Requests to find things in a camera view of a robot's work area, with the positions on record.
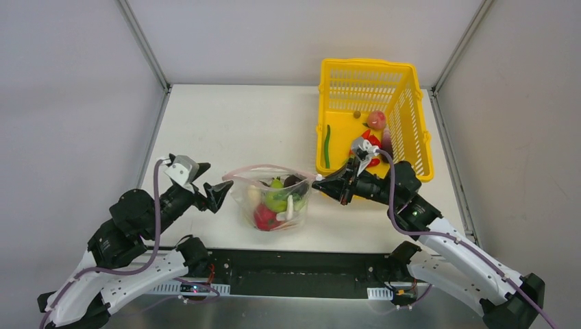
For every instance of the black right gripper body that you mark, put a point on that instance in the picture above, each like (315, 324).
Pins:
(350, 181)

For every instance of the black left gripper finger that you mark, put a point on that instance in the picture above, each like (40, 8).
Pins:
(216, 194)
(202, 167)

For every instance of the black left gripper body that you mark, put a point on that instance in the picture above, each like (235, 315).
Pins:
(199, 188)

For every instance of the white toy radish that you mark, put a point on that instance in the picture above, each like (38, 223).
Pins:
(300, 198)
(289, 213)

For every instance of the dark toy avocado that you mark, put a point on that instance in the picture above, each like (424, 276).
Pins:
(293, 181)

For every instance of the red toy bell pepper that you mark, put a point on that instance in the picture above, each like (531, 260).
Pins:
(265, 219)

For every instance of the clear pink zip top bag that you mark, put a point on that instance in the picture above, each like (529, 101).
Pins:
(253, 182)

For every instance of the green toy apple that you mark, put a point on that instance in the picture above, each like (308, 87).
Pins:
(276, 200)

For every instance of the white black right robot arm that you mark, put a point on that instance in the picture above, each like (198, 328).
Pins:
(439, 255)

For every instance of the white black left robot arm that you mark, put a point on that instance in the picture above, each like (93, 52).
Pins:
(122, 258)

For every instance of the red toy strawberry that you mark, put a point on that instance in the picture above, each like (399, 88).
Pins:
(375, 141)

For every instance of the purple toy eggplant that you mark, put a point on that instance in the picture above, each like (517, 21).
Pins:
(386, 142)

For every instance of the green toy bean pod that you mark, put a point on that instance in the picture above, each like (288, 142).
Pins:
(326, 145)

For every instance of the toy peach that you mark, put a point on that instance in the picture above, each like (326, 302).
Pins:
(376, 120)

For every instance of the yellow plastic basket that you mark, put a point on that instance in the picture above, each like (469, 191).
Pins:
(376, 100)

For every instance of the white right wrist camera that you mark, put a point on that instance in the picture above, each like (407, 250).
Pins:
(364, 152)

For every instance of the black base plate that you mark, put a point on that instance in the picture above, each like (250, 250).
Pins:
(300, 274)

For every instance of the aluminium frame rail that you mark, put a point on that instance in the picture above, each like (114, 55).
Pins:
(460, 274)

